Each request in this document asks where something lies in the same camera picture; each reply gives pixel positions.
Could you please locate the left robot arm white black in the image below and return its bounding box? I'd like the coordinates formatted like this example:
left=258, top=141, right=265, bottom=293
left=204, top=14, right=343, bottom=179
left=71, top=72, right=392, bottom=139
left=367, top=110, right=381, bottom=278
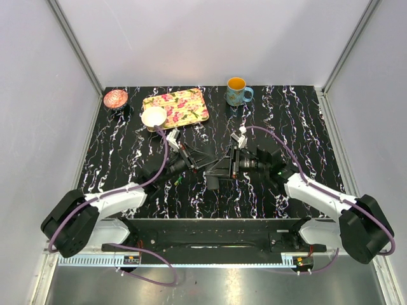
left=41, top=144, right=216, bottom=258

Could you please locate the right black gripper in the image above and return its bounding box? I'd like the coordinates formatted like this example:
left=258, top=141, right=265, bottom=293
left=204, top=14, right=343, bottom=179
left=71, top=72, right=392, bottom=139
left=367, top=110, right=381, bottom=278
left=207, top=144, right=269, bottom=181

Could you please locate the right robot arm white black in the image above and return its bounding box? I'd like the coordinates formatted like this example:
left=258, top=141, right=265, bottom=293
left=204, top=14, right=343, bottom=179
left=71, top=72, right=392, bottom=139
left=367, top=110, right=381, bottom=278
left=205, top=146, right=394, bottom=264

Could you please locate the floral rectangular tray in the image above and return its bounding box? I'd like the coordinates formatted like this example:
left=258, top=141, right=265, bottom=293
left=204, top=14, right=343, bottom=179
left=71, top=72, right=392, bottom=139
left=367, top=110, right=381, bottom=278
left=142, top=88, right=209, bottom=130

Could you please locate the green yellow battery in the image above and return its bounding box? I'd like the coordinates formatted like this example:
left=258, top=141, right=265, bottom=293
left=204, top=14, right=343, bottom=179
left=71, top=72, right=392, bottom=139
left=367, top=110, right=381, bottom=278
left=174, top=177, right=183, bottom=186

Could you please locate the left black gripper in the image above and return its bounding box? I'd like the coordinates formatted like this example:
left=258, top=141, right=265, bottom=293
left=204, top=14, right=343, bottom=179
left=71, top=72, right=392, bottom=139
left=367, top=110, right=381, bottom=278
left=156, top=143, right=219, bottom=186

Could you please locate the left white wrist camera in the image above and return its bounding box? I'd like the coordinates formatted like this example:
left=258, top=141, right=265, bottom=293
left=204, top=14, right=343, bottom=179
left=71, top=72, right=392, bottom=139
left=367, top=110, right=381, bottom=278
left=166, top=128, right=180, bottom=152

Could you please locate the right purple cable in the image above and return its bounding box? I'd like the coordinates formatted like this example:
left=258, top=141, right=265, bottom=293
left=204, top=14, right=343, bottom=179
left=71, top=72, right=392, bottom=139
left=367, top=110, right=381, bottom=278
left=240, top=126, right=397, bottom=275

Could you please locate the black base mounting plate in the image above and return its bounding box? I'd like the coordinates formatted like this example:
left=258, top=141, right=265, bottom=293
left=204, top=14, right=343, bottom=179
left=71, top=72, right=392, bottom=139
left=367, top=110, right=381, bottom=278
left=102, top=219, right=327, bottom=256

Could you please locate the small white bowl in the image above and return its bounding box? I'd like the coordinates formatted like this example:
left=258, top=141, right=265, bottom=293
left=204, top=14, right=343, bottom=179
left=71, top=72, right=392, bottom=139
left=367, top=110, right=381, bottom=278
left=141, top=106, right=167, bottom=128

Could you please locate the red patterned bowl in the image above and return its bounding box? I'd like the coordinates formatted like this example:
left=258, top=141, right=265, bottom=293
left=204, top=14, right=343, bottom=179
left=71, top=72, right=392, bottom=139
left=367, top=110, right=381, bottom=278
left=103, top=89, right=128, bottom=110

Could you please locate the blue mug orange inside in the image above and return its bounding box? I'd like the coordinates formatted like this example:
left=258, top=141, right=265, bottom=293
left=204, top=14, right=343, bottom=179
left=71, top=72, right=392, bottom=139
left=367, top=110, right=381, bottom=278
left=226, top=77, right=254, bottom=107

